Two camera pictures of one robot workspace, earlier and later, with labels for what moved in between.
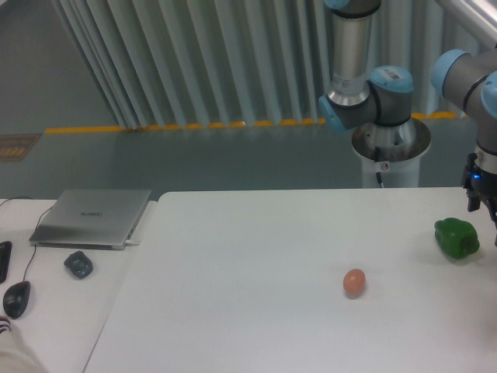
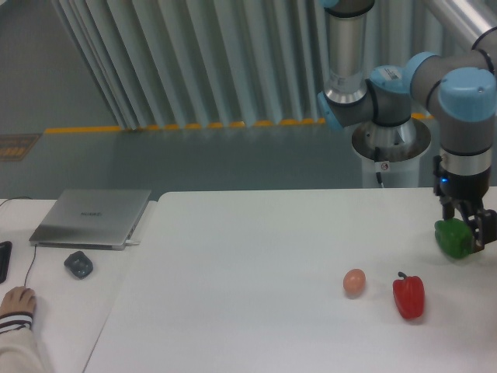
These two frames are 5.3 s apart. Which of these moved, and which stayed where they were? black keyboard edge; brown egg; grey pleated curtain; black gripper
Moved: black gripper
Stayed: brown egg; grey pleated curtain; black keyboard edge
